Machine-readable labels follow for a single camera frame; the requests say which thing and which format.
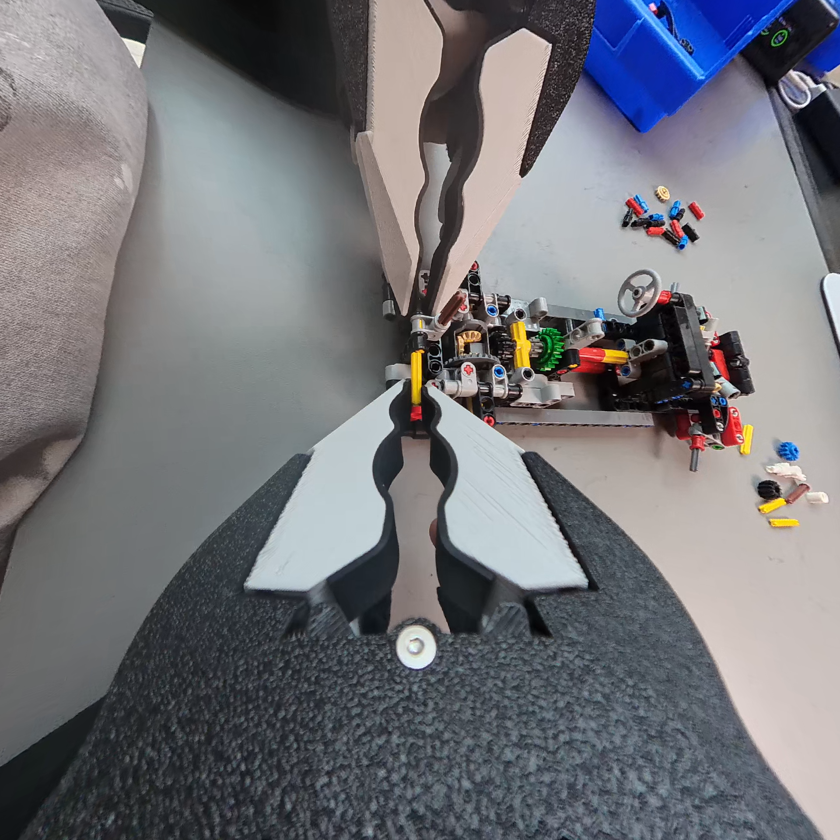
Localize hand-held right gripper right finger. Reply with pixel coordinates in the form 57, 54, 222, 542
423, 385, 589, 634

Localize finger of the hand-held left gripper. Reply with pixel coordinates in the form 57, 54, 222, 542
356, 0, 455, 316
420, 26, 553, 319

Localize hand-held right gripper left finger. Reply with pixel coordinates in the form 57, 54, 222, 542
244, 382, 408, 634

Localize toy brick car chassis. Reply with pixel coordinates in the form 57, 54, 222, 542
382, 261, 756, 473

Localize grey desk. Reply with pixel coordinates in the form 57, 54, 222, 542
0, 20, 840, 840

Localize blue plastic bin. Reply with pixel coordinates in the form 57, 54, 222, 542
583, 0, 840, 133

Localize pile of small toy pins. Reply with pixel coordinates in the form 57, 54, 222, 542
620, 185, 706, 252

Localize black panel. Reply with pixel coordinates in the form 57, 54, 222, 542
768, 85, 840, 263

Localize black device with green ring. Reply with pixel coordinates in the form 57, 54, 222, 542
742, 12, 823, 83

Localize white cable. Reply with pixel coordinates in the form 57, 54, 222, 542
780, 69, 829, 109

